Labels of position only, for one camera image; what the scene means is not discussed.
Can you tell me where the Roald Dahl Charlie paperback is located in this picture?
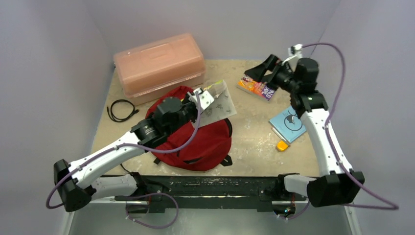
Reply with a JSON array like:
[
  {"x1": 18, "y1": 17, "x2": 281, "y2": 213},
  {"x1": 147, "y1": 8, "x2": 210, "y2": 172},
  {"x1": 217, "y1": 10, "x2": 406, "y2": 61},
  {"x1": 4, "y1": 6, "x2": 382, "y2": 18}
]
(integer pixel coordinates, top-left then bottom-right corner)
[{"x1": 236, "y1": 74, "x2": 276, "y2": 101}]

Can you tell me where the red backpack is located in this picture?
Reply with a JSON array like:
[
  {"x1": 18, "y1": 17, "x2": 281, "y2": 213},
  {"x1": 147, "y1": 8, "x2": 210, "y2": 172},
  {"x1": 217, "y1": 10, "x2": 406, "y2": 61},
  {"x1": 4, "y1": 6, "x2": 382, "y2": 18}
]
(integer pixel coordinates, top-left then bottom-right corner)
[{"x1": 146, "y1": 86, "x2": 233, "y2": 171}]

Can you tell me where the green Treehouse paperback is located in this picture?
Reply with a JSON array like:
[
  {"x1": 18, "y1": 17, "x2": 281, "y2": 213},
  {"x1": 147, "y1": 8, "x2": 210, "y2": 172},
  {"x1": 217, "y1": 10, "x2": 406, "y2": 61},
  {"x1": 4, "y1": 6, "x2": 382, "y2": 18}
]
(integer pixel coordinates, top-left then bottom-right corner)
[{"x1": 198, "y1": 80, "x2": 237, "y2": 127}]

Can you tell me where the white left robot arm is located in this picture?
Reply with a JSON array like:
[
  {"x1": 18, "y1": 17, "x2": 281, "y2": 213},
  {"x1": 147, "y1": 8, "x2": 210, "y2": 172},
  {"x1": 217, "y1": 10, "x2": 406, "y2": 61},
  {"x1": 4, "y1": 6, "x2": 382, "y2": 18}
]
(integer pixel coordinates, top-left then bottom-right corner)
[{"x1": 46, "y1": 93, "x2": 204, "y2": 212}]

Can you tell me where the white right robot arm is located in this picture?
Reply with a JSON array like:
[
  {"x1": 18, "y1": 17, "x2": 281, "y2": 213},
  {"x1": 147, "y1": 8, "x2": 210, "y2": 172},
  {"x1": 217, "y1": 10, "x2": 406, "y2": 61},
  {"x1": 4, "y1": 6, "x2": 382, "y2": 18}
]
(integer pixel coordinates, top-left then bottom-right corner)
[{"x1": 244, "y1": 54, "x2": 365, "y2": 207}]

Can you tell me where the light blue notebook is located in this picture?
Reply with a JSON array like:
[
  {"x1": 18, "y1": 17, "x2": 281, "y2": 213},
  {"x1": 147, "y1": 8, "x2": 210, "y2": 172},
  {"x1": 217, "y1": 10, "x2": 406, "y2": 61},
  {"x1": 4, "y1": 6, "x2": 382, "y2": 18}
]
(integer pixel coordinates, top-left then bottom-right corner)
[{"x1": 269, "y1": 106, "x2": 306, "y2": 144}]

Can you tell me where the white pencil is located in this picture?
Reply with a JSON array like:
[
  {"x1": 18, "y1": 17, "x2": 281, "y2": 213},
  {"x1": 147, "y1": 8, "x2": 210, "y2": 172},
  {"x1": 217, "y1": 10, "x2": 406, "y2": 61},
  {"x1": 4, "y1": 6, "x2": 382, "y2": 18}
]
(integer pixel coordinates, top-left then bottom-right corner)
[{"x1": 272, "y1": 127, "x2": 291, "y2": 146}]

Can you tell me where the translucent pink storage box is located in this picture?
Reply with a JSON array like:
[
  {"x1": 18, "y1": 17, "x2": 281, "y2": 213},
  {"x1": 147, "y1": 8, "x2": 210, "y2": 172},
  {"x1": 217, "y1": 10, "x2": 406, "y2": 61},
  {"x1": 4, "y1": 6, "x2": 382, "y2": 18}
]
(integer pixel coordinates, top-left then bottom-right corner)
[{"x1": 113, "y1": 33, "x2": 206, "y2": 105}]

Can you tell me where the orange eraser block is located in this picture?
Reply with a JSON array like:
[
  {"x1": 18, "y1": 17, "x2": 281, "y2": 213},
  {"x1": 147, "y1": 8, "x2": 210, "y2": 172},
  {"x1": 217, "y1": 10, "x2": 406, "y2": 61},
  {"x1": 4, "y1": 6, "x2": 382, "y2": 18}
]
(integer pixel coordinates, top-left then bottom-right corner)
[{"x1": 276, "y1": 140, "x2": 290, "y2": 152}]

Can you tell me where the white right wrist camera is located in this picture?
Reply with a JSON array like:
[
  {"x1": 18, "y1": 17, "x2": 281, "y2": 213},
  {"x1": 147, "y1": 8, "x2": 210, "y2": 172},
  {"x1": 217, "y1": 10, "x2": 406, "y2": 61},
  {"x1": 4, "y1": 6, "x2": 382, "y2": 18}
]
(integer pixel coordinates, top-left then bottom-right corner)
[{"x1": 282, "y1": 44, "x2": 303, "y2": 69}]

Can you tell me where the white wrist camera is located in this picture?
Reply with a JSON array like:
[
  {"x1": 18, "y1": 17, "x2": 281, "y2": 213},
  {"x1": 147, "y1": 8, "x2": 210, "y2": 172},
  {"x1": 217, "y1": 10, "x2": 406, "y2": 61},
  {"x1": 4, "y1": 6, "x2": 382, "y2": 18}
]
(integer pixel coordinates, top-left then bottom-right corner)
[
  {"x1": 282, "y1": 44, "x2": 303, "y2": 69},
  {"x1": 186, "y1": 88, "x2": 214, "y2": 113}
]

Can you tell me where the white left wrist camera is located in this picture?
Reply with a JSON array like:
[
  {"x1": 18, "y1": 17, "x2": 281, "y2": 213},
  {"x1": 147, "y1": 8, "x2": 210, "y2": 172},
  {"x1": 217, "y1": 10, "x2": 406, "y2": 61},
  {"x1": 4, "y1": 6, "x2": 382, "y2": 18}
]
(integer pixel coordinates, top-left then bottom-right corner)
[{"x1": 186, "y1": 88, "x2": 214, "y2": 113}]

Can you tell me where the black coiled cable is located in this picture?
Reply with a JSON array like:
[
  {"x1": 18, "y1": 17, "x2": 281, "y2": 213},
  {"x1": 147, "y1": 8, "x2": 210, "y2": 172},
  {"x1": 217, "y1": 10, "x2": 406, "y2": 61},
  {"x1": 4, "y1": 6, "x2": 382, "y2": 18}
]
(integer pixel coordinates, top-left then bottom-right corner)
[{"x1": 106, "y1": 98, "x2": 140, "y2": 123}]

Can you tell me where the aluminium frame rail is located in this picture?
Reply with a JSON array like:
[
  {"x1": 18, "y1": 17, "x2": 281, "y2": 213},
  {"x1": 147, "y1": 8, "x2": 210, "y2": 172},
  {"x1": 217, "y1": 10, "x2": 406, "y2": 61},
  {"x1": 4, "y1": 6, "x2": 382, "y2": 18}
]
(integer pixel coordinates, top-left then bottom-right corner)
[{"x1": 298, "y1": 60, "x2": 339, "y2": 181}]

